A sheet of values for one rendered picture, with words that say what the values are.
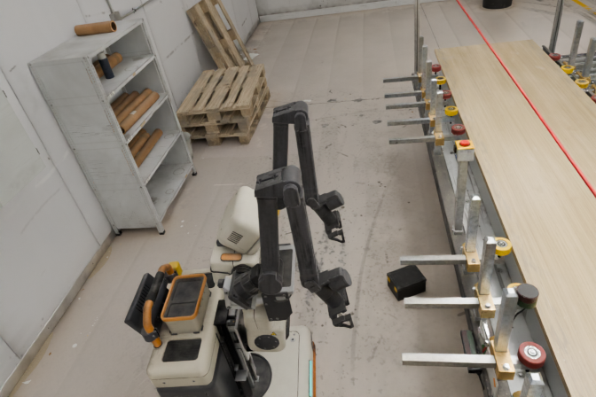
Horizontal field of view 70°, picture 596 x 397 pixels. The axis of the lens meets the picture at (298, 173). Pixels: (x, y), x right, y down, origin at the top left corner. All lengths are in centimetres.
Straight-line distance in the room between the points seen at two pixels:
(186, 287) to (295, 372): 74
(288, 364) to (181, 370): 69
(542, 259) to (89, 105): 284
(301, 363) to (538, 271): 119
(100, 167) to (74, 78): 72
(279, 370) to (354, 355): 52
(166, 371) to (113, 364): 125
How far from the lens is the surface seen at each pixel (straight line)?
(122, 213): 383
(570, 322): 182
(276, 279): 139
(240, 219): 145
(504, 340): 167
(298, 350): 241
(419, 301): 183
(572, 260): 202
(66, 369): 327
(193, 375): 187
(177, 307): 192
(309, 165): 164
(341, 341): 275
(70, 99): 339
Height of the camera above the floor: 228
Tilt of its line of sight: 34 degrees down
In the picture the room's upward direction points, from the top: 10 degrees counter-clockwise
